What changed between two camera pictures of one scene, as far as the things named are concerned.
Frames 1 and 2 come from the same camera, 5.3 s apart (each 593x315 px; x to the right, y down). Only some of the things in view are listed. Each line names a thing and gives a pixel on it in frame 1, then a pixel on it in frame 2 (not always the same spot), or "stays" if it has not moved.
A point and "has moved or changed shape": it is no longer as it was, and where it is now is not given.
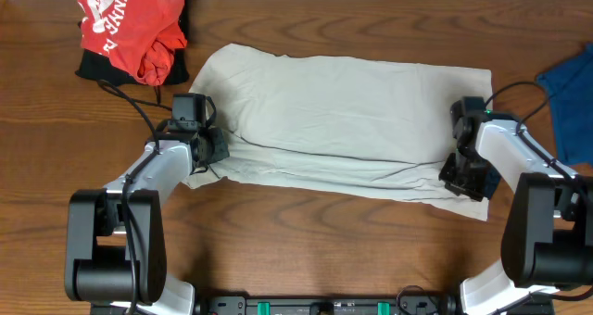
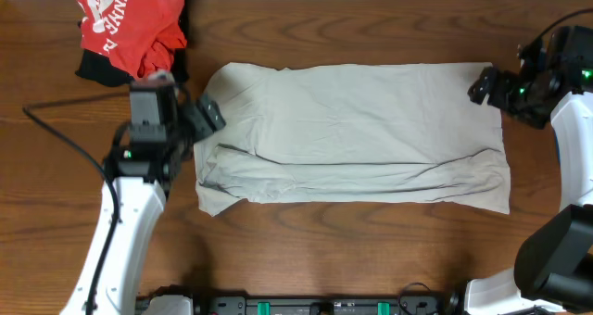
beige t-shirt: [341, 128] has moved or changed shape
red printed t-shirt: [139, 27] stays
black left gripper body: [213, 146] -> [192, 127]
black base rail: [290, 305] stays
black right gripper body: [469, 175] -> [515, 97]
